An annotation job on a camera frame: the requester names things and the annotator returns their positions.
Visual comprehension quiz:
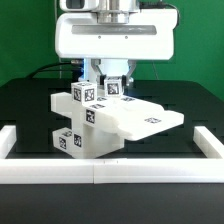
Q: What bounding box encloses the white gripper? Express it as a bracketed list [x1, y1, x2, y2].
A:
[55, 9, 177, 86]

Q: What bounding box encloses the white chair back part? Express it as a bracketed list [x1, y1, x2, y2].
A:
[51, 92, 184, 141]

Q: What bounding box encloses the white chair seat part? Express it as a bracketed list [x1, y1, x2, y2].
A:
[68, 127, 124, 159]

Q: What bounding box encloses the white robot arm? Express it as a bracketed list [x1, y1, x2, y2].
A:
[55, 0, 180, 83]

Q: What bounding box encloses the black cable bundle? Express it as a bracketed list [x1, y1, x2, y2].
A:
[26, 61, 84, 80]

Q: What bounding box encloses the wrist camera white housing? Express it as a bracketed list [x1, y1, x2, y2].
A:
[59, 0, 99, 12]

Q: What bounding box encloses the white U-shaped fence frame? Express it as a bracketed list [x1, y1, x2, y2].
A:
[0, 125, 224, 184]

